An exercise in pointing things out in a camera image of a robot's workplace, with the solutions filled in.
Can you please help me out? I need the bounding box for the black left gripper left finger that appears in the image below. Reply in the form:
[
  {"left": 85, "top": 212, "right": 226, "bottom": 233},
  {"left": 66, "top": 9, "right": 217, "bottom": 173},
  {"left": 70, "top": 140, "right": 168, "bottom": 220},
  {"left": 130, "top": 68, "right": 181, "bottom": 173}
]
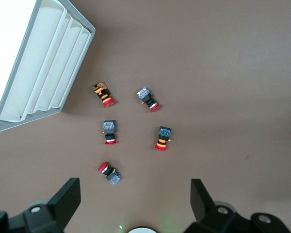
[{"left": 0, "top": 178, "right": 81, "bottom": 233}]

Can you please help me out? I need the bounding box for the brown table cover sheet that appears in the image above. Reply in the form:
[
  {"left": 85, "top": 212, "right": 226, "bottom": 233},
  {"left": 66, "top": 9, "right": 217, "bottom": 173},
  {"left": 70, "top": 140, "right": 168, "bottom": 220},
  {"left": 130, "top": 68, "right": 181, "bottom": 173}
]
[{"left": 0, "top": 0, "right": 291, "bottom": 233}]

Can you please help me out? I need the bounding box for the white stepped storage rack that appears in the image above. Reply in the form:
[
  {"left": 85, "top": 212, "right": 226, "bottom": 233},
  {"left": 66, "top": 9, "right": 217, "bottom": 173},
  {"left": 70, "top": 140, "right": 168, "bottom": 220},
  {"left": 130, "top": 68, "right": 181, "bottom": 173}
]
[{"left": 0, "top": 0, "right": 97, "bottom": 134}]

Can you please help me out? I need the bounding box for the red button orange contact block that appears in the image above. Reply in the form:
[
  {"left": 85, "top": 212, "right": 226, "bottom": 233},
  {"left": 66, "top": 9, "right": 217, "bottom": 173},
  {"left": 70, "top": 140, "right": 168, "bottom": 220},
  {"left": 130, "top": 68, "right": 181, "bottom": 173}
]
[{"left": 91, "top": 82, "right": 114, "bottom": 108}]

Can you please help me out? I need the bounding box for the red button orange striped collar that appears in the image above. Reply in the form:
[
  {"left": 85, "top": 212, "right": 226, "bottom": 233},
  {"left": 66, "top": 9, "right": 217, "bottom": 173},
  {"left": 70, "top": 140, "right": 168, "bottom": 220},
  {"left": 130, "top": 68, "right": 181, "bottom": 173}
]
[{"left": 154, "top": 126, "right": 173, "bottom": 151}]

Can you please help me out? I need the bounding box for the red mushroom button grey block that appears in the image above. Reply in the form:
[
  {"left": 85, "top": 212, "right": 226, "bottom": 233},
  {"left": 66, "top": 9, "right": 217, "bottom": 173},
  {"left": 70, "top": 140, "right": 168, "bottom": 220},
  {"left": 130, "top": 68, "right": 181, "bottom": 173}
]
[
  {"left": 97, "top": 161, "right": 122, "bottom": 186},
  {"left": 102, "top": 120, "right": 118, "bottom": 146},
  {"left": 136, "top": 87, "right": 162, "bottom": 113}
]

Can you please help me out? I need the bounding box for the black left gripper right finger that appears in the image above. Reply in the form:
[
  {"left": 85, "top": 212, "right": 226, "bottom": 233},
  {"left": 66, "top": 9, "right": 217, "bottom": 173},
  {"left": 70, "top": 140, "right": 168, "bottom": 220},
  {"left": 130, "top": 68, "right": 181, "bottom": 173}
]
[{"left": 184, "top": 179, "right": 291, "bottom": 233}]

